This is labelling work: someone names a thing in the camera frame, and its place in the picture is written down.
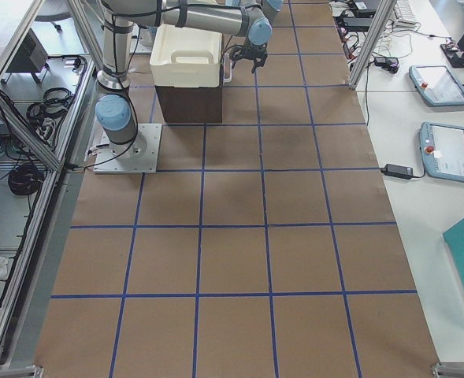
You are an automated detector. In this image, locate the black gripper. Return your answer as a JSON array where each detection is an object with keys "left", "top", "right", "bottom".
[{"left": 229, "top": 43, "right": 267, "bottom": 73}]

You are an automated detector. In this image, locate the white drawer handle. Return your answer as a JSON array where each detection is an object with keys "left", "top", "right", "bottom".
[{"left": 222, "top": 53, "right": 232, "bottom": 83}]

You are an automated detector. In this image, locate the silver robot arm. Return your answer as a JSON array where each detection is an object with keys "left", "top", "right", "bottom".
[{"left": 95, "top": 1, "right": 283, "bottom": 156}]

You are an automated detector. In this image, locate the white plastic tray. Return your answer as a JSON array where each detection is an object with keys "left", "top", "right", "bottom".
[{"left": 150, "top": 24, "right": 222, "bottom": 87}]

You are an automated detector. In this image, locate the brown wooden cabinet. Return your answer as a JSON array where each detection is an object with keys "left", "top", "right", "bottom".
[{"left": 155, "top": 86, "right": 223, "bottom": 124}]

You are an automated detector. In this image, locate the black power adapter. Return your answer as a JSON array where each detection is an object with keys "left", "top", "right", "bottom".
[{"left": 380, "top": 164, "right": 414, "bottom": 180}]

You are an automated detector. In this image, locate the blue teach pendant far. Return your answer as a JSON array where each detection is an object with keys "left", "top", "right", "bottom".
[{"left": 409, "top": 65, "right": 464, "bottom": 107}]

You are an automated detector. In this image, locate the blue teach pendant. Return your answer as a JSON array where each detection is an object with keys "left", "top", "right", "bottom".
[
  {"left": 419, "top": 122, "right": 464, "bottom": 183},
  {"left": 409, "top": 65, "right": 464, "bottom": 107}
]

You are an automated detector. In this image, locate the blue teach pendant near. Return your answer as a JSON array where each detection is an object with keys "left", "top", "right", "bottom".
[{"left": 419, "top": 122, "right": 464, "bottom": 183}]

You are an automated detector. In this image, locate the aluminium frame post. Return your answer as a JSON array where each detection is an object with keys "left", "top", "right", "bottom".
[{"left": 347, "top": 0, "right": 396, "bottom": 90}]

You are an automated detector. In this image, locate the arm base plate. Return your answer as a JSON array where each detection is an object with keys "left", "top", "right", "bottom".
[{"left": 91, "top": 123, "right": 162, "bottom": 174}]

